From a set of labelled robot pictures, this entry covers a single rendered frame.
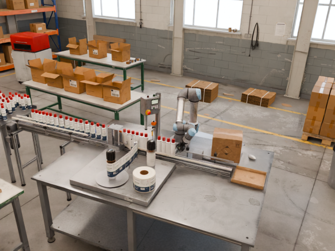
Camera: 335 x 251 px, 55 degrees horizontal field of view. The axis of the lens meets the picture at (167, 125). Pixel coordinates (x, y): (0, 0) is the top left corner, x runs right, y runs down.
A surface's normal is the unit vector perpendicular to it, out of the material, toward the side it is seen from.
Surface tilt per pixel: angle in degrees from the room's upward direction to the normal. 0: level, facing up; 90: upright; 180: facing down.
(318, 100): 90
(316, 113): 90
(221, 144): 90
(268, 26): 90
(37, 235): 0
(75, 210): 1
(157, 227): 1
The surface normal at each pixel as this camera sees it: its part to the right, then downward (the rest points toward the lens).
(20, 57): -0.33, 0.40
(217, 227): 0.02, -0.90
